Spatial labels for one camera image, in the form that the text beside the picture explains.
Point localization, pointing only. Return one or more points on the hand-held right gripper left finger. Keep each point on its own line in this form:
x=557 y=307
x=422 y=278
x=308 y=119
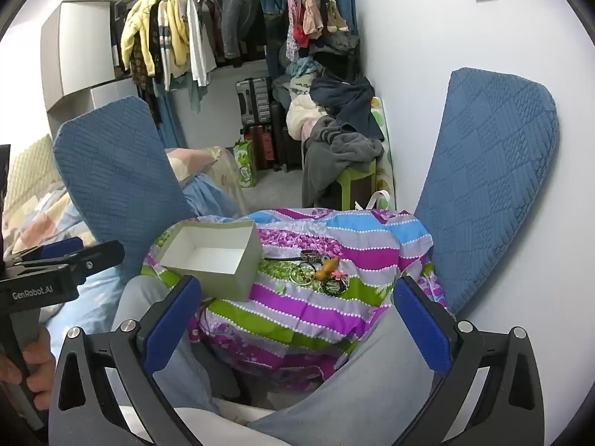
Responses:
x=172 y=320

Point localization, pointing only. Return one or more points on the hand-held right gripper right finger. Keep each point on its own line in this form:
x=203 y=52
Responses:
x=423 y=330

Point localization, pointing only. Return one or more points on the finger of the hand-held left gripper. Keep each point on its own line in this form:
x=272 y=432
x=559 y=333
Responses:
x=100 y=258
x=60 y=246

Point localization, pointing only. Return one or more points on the white cardboard box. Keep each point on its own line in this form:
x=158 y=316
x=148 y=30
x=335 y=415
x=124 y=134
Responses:
x=204 y=260

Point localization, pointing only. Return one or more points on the orange gourd pendant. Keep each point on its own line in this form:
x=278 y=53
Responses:
x=327 y=268

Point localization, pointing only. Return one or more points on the person's left hand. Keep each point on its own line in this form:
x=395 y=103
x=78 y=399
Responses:
x=39 y=357

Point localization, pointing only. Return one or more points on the person's left leg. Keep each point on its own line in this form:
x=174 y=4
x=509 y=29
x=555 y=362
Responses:
x=153 y=334

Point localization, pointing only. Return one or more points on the checked pastel quilt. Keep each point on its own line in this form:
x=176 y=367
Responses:
x=42 y=223

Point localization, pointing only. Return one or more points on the blue quilted cushion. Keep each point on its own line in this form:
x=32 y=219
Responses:
x=492 y=172
x=111 y=172

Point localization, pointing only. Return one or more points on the beige padded headboard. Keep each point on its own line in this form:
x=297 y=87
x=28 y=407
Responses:
x=32 y=162

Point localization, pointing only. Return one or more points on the striped floral printed cloth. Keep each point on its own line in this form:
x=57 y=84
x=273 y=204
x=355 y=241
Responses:
x=302 y=309

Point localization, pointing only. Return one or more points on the light blue bed sheet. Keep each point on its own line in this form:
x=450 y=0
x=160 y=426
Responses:
x=209 y=197

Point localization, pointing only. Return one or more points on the checked pillow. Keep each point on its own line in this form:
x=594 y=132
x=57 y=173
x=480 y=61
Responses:
x=190 y=158

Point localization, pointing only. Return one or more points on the beige lace cloth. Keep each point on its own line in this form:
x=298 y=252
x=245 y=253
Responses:
x=230 y=176

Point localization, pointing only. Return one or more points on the green plastic stool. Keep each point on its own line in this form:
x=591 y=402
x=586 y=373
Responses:
x=358 y=176

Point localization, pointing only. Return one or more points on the green shopping bag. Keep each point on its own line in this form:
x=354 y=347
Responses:
x=245 y=167

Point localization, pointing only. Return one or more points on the floral printed board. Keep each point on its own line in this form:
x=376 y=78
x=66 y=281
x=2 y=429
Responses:
x=383 y=158

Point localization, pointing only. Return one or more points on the teal hanging garment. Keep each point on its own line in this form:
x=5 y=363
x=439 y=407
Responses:
x=195 y=93

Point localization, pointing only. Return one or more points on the red suitcase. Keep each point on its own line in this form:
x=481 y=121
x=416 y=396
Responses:
x=260 y=146

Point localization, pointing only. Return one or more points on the white cabinet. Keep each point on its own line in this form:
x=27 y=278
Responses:
x=74 y=51

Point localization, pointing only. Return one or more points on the gray fleece garment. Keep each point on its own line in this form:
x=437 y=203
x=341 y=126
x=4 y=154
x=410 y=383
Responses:
x=334 y=153

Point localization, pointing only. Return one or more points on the gray suitcase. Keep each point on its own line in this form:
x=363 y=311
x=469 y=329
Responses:
x=253 y=100

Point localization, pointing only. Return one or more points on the striped sweater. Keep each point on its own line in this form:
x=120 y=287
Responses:
x=162 y=42

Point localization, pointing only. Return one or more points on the yellow hoodie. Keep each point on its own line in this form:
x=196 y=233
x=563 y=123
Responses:
x=137 y=32
x=179 y=37

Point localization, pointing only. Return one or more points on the white shirt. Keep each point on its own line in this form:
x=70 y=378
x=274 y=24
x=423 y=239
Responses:
x=200 y=42

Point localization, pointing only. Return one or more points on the cream padded garment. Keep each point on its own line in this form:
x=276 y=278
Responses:
x=302 y=116

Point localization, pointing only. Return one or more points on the navy hoodie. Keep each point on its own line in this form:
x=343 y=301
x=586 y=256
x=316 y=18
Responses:
x=341 y=95

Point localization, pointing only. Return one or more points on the hanging socks and underwear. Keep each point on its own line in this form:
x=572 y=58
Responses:
x=311 y=21

